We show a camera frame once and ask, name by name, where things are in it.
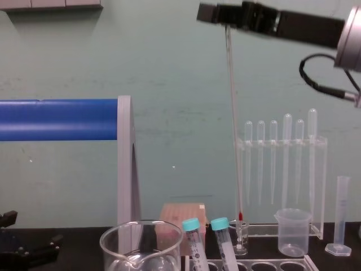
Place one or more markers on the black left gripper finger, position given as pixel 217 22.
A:
pixel 42 248
pixel 8 218

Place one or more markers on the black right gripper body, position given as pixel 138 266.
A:
pixel 307 26

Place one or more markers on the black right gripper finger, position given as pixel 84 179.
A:
pixel 231 14
pixel 255 31

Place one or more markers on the glass thermometer with red tip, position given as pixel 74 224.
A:
pixel 233 113

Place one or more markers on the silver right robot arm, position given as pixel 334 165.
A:
pixel 351 39

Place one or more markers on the large glass beaker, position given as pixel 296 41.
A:
pixel 141 251

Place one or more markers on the blue cylindrical tube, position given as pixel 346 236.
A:
pixel 56 120

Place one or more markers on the centrifuge tube with teal cap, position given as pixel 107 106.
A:
pixel 225 248
pixel 194 245

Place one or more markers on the clear acrylic pipette rack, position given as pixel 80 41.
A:
pixel 321 183

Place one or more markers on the small glass beaker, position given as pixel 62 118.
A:
pixel 244 240

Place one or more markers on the translucent plastic beaker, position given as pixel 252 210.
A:
pixel 294 234

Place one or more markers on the grey upright stand panel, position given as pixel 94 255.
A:
pixel 125 169

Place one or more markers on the plastic graduated cylinder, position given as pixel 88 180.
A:
pixel 341 211

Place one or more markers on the grey wall cabinet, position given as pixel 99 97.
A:
pixel 50 4

